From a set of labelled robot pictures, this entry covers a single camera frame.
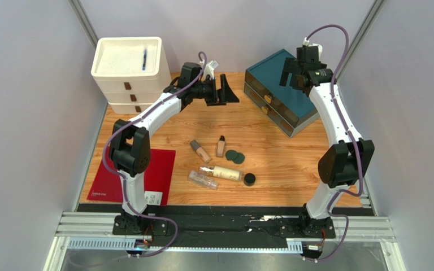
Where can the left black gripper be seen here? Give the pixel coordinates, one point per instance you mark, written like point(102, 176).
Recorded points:
point(222, 96)

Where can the clear plastic bottle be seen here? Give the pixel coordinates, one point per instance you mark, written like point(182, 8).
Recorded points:
point(202, 180)

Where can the cream bottle gold neck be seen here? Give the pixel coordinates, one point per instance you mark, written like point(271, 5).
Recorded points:
point(221, 172)

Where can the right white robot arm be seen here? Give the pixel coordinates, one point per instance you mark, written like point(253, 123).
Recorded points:
point(343, 167)

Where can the dark green round puff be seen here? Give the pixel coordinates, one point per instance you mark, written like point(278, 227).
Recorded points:
point(231, 155)

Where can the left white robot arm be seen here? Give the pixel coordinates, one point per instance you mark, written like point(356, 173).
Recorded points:
point(129, 146)

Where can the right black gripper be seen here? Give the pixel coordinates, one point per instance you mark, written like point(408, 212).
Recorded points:
point(291, 74)

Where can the blue pen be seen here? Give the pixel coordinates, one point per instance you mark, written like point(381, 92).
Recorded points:
point(144, 59)

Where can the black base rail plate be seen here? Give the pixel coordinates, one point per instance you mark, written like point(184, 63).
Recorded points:
point(214, 226)

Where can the white three-drawer organizer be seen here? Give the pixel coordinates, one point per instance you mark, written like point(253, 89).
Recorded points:
point(117, 70)

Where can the black round jar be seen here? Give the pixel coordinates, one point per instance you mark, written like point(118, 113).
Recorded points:
point(249, 179)

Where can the teal drawer organizer box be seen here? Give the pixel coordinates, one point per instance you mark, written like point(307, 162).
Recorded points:
point(291, 110)

